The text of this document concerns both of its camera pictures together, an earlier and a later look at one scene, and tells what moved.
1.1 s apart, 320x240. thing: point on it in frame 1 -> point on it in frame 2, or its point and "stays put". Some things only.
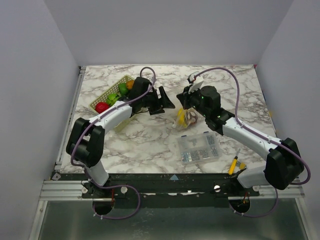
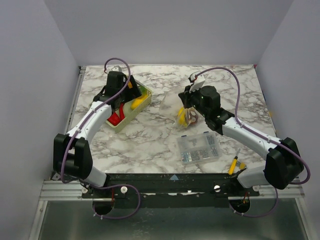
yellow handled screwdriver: (233, 163) stays put
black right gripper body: (186, 99) stays put
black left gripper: (163, 102) -> (134, 92)
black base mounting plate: (168, 190) stays put
